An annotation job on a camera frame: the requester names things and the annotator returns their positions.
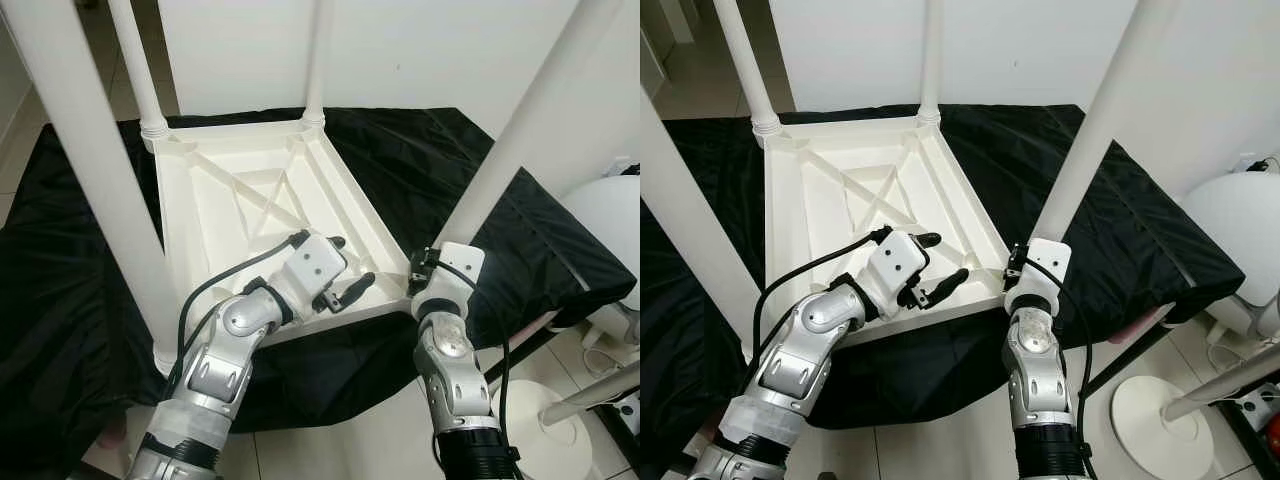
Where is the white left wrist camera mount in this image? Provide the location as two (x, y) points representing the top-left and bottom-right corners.
(858, 228), (931, 319)
(272, 232), (349, 321)

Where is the white plastic table top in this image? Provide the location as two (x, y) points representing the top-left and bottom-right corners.
(143, 118), (413, 376)
(763, 113), (1011, 346)

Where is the black table cloth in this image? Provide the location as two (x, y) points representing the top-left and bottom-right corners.
(640, 103), (1246, 461)
(0, 105), (638, 471)

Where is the white plastic table leg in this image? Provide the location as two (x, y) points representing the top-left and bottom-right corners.
(640, 95), (766, 361)
(0, 0), (186, 376)
(435, 0), (606, 251)
(105, 0), (173, 141)
(1030, 0), (1179, 246)
(713, 0), (783, 136)
(303, 0), (338, 131)
(917, 0), (944, 126)

